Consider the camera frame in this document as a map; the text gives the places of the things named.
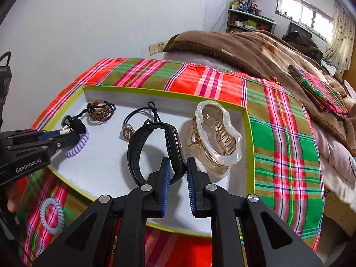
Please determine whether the pale lavender spiral hair tie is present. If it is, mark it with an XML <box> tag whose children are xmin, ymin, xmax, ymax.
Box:
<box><xmin>40</xmin><ymin>197</ymin><xmax>65</xmax><ymax>235</ymax></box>

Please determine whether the black smart band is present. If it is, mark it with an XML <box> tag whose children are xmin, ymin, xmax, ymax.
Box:
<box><xmin>127</xmin><ymin>119</ymin><xmax>186</xmax><ymax>185</ymax></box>

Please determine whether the window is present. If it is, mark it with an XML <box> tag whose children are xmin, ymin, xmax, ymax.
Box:
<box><xmin>275</xmin><ymin>0</ymin><xmax>334</xmax><ymax>43</ymax></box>

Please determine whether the white quilt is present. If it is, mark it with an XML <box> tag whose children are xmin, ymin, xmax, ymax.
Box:
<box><xmin>313</xmin><ymin>81</ymin><xmax>356</xmax><ymax>212</ymax></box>

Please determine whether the round grey pendant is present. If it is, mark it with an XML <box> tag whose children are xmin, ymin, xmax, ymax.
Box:
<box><xmin>61</xmin><ymin>115</ymin><xmax>87</xmax><ymax>134</ymax></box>

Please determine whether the brown blanket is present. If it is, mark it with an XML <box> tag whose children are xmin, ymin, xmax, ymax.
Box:
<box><xmin>163</xmin><ymin>30</ymin><xmax>356</xmax><ymax>158</ymax></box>

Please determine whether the yellow cardboard box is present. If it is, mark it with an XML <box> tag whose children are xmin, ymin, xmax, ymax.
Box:
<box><xmin>33</xmin><ymin>86</ymin><xmax>255</xmax><ymax>238</ymax></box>

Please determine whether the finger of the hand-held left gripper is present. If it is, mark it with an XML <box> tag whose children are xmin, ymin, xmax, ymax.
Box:
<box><xmin>6</xmin><ymin>128</ymin><xmax>63</xmax><ymax>145</ymax></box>
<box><xmin>6</xmin><ymin>131</ymin><xmax>82</xmax><ymax>157</ymax></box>

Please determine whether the row of jars and bottles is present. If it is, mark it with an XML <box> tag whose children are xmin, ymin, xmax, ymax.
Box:
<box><xmin>229</xmin><ymin>0</ymin><xmax>262</xmax><ymax>14</ymax></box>

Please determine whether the folded plaid cloth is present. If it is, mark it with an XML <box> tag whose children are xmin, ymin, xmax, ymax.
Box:
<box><xmin>288</xmin><ymin>65</ymin><xmax>349</xmax><ymax>119</ymax></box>

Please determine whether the wooden shelf unit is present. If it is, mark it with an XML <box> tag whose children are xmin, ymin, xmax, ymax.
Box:
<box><xmin>227</xmin><ymin>8</ymin><xmax>277</xmax><ymax>34</ymax></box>

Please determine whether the wall socket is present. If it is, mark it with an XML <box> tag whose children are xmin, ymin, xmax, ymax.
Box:
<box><xmin>149</xmin><ymin>41</ymin><xmax>169</xmax><ymax>56</ymax></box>

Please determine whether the dark jacket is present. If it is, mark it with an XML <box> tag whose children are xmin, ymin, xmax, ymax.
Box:
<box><xmin>286</xmin><ymin>32</ymin><xmax>323</xmax><ymax>62</ymax></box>

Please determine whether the patterned curtain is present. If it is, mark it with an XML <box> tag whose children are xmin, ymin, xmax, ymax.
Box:
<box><xmin>323</xmin><ymin>0</ymin><xmax>356</xmax><ymax>71</ymax></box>

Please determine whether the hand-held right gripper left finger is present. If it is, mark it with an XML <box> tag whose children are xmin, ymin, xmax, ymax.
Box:
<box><xmin>32</xmin><ymin>156</ymin><xmax>171</xmax><ymax>267</ymax></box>

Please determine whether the black cable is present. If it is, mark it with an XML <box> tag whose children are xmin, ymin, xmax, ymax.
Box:
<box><xmin>0</xmin><ymin>51</ymin><xmax>12</xmax><ymax>69</ymax></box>

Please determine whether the red green plaid cloth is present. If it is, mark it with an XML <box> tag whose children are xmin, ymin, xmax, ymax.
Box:
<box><xmin>18</xmin><ymin>58</ymin><xmax>326</xmax><ymax>267</ymax></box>

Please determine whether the person's left hand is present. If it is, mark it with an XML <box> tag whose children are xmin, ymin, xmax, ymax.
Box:
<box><xmin>7</xmin><ymin>190</ymin><xmax>22</xmax><ymax>213</ymax></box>

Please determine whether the dark beaded bracelet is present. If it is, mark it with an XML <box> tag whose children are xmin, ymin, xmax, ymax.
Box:
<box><xmin>81</xmin><ymin>99</ymin><xmax>116</xmax><ymax>124</ymax></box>

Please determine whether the black monitor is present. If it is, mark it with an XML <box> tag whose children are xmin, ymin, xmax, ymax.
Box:
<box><xmin>286</xmin><ymin>22</ymin><xmax>312</xmax><ymax>43</ymax></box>

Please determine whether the translucent hair claw clip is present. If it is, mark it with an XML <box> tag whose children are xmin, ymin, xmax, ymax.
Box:
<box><xmin>185</xmin><ymin>100</ymin><xmax>245</xmax><ymax>178</ymax></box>

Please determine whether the black hair tie round charm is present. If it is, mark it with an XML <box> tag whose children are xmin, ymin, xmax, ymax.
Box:
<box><xmin>121</xmin><ymin>101</ymin><xmax>163</xmax><ymax>140</ymax></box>

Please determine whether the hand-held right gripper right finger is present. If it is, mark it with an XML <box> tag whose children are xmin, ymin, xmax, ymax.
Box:
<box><xmin>186</xmin><ymin>156</ymin><xmax>324</xmax><ymax>267</ymax></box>

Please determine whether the purple spiral hair tie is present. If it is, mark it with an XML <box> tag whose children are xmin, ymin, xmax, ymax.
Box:
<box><xmin>65</xmin><ymin>128</ymin><xmax>90</xmax><ymax>158</ymax></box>

